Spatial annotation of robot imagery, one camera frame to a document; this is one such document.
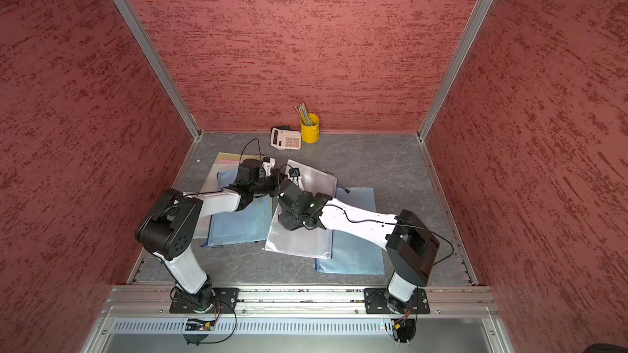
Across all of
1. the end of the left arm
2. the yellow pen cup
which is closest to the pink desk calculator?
the yellow pen cup

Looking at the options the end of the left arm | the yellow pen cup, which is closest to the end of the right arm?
the end of the left arm

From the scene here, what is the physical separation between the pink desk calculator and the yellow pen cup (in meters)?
0.03

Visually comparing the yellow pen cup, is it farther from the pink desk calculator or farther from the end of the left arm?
the end of the left arm

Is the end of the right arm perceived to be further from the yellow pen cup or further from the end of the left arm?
the yellow pen cup

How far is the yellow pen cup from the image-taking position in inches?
44.4

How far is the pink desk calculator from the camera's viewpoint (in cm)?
116

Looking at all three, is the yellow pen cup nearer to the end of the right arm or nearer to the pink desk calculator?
the pink desk calculator

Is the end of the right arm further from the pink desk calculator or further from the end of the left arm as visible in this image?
the pink desk calculator
